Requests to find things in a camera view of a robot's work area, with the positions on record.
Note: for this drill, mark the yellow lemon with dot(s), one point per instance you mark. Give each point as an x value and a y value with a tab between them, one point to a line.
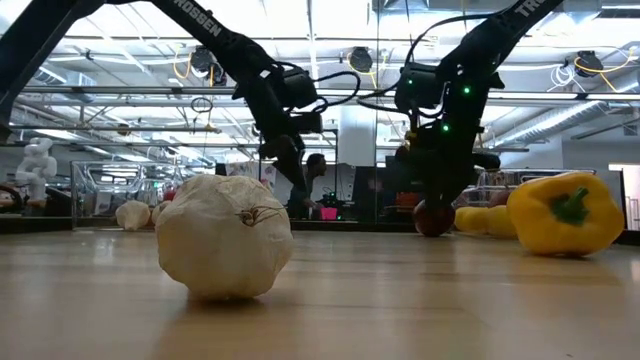
500	222
472	221

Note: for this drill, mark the long ceiling light bar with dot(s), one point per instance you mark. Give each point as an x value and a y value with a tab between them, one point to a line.
150	91

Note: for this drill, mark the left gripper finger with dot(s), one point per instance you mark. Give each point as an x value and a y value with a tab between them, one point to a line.
272	149
296	160

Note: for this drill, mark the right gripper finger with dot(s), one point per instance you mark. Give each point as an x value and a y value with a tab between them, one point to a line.
456	170
431	172

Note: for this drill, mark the yellow bell pepper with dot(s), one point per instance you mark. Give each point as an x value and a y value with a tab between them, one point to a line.
550	225

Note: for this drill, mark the black metal frame rig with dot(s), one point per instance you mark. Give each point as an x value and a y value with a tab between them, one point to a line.
330	131

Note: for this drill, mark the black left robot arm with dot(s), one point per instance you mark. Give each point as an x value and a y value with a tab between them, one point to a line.
30	45

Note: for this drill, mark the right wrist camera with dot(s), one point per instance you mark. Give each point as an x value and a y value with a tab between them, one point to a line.
417	87

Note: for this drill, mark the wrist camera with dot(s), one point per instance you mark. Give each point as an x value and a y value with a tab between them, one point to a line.
417	87
300	87

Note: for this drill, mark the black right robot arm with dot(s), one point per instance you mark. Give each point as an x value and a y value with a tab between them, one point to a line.
500	30

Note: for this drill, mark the pink box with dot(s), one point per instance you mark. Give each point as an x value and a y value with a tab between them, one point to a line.
329	214

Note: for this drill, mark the black equipment block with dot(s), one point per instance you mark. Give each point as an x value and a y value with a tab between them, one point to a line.
370	195

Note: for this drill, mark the dark red apple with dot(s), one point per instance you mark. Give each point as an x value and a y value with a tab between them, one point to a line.
432	222

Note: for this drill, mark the clear plastic bin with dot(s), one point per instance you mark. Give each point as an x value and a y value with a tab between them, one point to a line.
100	185
492	180

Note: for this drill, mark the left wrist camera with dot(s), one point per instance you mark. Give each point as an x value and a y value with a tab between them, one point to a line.
300	87

